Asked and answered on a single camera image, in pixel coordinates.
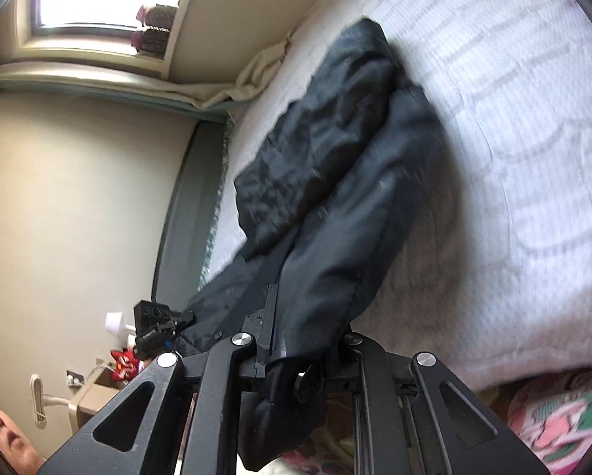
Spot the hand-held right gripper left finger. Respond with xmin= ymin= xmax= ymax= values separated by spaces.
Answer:
xmin=38 ymin=283 xmax=282 ymax=475

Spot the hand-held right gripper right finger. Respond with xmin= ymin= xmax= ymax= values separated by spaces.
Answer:
xmin=326 ymin=329 xmax=551 ymax=475

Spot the black buttoned coat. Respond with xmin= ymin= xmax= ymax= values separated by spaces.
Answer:
xmin=179 ymin=17 xmax=446 ymax=473

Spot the red patterned toy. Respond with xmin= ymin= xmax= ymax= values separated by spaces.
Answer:
xmin=109 ymin=348 xmax=141 ymax=383

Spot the beige box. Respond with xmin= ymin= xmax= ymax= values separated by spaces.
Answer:
xmin=68 ymin=365 xmax=144 ymax=432

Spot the grey bed side board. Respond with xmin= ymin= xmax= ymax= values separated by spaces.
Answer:
xmin=150 ymin=121 xmax=227 ymax=302

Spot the person's head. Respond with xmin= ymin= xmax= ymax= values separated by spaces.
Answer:
xmin=0 ymin=390 xmax=42 ymax=475

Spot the pink green floral cloth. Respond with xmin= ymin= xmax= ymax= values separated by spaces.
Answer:
xmin=505 ymin=365 xmax=592 ymax=475

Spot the grey green curtain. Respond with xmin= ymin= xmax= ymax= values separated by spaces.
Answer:
xmin=0 ymin=78 xmax=230 ymax=123

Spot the white quilted bedspread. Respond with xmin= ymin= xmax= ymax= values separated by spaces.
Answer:
xmin=211 ymin=0 xmax=592 ymax=393

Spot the beige curtain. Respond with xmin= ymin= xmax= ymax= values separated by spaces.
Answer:
xmin=169 ymin=30 xmax=295 ymax=110

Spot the white cable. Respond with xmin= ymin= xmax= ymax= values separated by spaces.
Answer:
xmin=43 ymin=392 xmax=80 ymax=409

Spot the white wall fixture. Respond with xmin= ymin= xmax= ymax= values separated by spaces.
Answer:
xmin=29 ymin=373 xmax=48 ymax=429

